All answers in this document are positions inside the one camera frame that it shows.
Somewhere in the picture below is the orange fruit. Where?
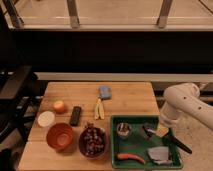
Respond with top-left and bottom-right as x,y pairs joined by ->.
53,100 -> 66,114

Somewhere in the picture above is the orange carrot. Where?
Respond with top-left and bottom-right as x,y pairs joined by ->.
117,153 -> 146,164

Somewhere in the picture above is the black remote control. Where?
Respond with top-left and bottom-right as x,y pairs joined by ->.
70,106 -> 82,126

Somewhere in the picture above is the green plastic tray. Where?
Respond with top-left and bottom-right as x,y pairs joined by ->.
110,115 -> 183,170

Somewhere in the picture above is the white round lid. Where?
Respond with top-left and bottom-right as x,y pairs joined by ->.
37,111 -> 55,127

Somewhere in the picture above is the small metal cup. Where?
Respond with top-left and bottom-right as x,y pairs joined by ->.
116,122 -> 131,139

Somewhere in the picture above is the orange-brown empty bowl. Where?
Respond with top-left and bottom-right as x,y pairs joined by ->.
46,123 -> 74,151

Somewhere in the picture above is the black dish brush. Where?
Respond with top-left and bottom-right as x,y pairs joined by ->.
139,123 -> 193,155

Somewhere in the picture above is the dark bowl with grapes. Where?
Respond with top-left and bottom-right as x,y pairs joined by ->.
78,123 -> 108,159

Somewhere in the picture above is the grey crumpled cloth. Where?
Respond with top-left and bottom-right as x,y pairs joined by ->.
147,146 -> 172,165

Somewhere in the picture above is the blue sponge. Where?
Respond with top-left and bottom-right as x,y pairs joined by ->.
99,86 -> 112,100

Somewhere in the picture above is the black chair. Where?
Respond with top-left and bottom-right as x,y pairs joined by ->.
0,66 -> 44,143

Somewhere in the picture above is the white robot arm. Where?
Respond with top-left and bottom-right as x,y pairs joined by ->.
156,83 -> 213,137

